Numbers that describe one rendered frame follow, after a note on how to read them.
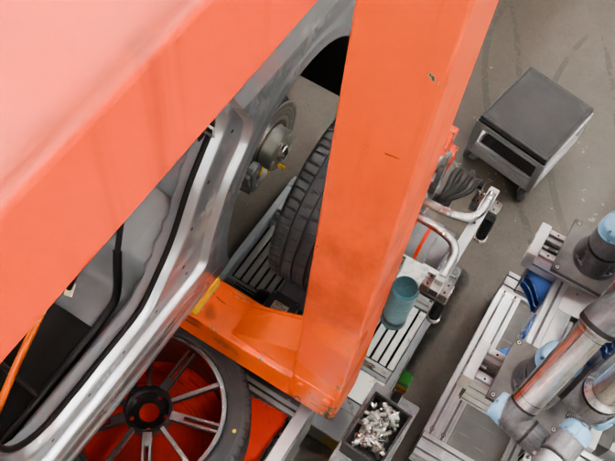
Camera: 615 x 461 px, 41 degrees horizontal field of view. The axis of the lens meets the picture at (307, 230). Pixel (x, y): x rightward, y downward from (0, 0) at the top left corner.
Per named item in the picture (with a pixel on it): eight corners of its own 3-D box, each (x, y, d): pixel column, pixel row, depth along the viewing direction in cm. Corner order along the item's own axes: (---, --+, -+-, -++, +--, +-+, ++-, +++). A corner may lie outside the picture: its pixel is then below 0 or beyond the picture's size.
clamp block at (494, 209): (474, 198, 260) (478, 188, 255) (499, 211, 258) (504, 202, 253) (467, 209, 257) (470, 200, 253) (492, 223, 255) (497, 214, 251)
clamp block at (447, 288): (425, 277, 244) (428, 270, 240) (451, 293, 242) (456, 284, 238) (416, 290, 242) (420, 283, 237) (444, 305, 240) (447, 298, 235)
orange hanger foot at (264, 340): (187, 276, 280) (180, 227, 251) (316, 356, 270) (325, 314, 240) (156, 314, 273) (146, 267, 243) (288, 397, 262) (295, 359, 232)
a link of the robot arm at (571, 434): (587, 444, 195) (600, 434, 187) (559, 477, 190) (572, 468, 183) (560, 421, 197) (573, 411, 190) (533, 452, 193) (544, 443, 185)
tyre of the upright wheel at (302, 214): (393, 78, 279) (323, 106, 221) (453, 110, 275) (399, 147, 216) (319, 236, 307) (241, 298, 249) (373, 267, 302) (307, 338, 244)
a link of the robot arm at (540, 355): (543, 345, 234) (558, 326, 222) (580, 378, 230) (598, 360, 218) (517, 372, 230) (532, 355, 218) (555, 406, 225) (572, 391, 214)
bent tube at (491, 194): (440, 166, 255) (448, 146, 246) (496, 196, 251) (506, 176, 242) (415, 206, 247) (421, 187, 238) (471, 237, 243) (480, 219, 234)
